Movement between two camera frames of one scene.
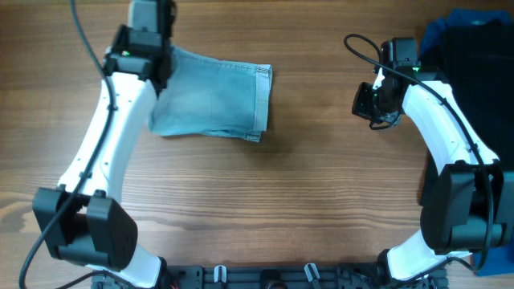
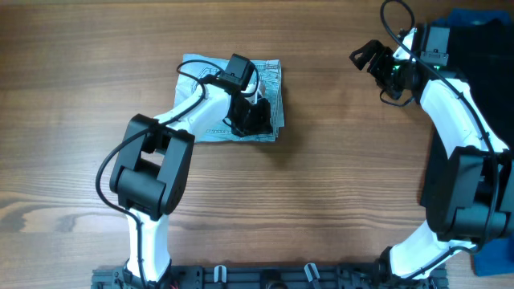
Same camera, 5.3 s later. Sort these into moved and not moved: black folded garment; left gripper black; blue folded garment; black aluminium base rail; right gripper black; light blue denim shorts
Moved: light blue denim shorts; right gripper black; left gripper black
Not moved: black folded garment; blue folded garment; black aluminium base rail
